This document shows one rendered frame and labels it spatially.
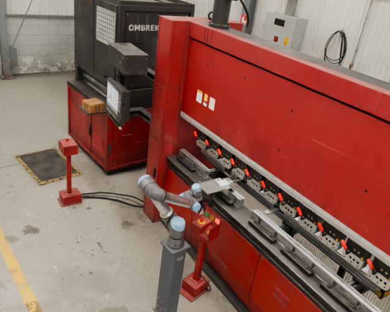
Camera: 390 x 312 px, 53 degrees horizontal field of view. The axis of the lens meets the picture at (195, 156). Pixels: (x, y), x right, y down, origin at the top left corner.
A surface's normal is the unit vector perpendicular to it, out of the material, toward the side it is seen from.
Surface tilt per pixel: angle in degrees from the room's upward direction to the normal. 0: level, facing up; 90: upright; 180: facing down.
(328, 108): 90
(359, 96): 90
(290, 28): 90
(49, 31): 90
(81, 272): 0
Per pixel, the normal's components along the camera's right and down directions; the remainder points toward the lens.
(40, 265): 0.13, -0.88
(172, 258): -0.12, 0.44
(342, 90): -0.83, 0.15
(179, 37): 0.55, 0.44
